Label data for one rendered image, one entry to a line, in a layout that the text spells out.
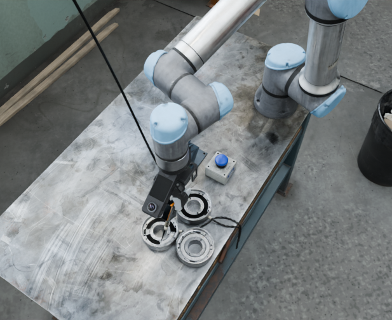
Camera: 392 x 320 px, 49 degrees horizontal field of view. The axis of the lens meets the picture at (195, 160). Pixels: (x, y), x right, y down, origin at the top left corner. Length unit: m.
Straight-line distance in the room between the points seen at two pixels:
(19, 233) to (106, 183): 0.28
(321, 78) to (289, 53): 0.18
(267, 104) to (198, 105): 0.60
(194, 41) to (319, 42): 0.32
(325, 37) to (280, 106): 0.41
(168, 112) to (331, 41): 0.47
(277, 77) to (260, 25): 1.76
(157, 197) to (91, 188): 0.41
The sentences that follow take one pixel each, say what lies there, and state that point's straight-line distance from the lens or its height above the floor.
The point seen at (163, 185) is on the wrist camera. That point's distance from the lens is 0.98.
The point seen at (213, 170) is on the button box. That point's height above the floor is 0.85.
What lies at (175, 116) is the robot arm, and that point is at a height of 1.28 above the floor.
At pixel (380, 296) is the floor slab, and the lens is 2.17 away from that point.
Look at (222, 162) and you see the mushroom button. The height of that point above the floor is 0.87.
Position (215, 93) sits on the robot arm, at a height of 1.27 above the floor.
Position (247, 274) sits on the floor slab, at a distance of 2.06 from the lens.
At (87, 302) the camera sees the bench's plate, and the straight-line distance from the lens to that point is 1.21.
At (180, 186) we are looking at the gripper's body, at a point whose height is 1.06.
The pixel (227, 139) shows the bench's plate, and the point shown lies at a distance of 1.42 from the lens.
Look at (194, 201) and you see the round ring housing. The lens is 1.27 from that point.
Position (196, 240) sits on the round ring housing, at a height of 0.82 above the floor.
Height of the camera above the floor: 1.94
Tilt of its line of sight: 56 degrees down
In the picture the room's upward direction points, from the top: 1 degrees counter-clockwise
